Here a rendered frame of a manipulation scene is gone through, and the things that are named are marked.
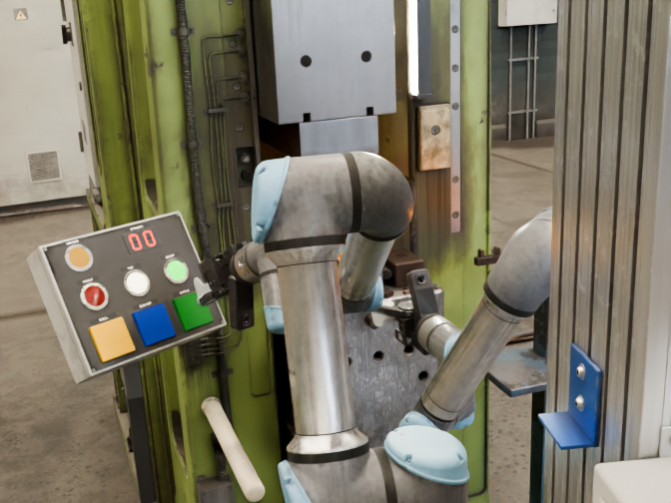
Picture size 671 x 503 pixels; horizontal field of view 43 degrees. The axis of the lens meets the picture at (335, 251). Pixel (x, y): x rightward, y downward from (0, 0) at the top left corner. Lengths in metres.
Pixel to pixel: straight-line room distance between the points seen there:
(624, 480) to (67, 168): 6.71
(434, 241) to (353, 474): 1.28
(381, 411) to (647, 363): 1.48
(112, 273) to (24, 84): 5.45
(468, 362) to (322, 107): 0.80
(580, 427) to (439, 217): 1.45
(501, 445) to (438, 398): 1.79
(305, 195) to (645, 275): 0.52
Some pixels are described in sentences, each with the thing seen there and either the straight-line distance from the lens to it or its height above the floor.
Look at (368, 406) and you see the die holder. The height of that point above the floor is 0.63.
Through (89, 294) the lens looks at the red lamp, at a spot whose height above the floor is 1.10.
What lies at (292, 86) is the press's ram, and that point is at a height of 1.45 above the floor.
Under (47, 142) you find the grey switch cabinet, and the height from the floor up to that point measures 0.58.
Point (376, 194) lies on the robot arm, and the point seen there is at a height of 1.39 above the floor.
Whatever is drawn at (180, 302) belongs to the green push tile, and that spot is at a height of 1.03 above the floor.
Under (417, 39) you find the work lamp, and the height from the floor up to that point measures 1.53.
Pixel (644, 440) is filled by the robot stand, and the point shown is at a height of 1.25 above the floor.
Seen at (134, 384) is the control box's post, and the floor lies 0.83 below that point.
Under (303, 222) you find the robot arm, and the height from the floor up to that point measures 1.36.
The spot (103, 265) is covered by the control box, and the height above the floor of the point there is 1.14.
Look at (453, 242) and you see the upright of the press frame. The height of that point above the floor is 0.97.
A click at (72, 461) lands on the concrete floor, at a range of 3.45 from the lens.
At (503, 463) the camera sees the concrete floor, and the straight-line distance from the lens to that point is 3.21.
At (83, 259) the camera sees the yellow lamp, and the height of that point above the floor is 1.16.
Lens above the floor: 1.67
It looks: 17 degrees down
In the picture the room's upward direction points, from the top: 3 degrees counter-clockwise
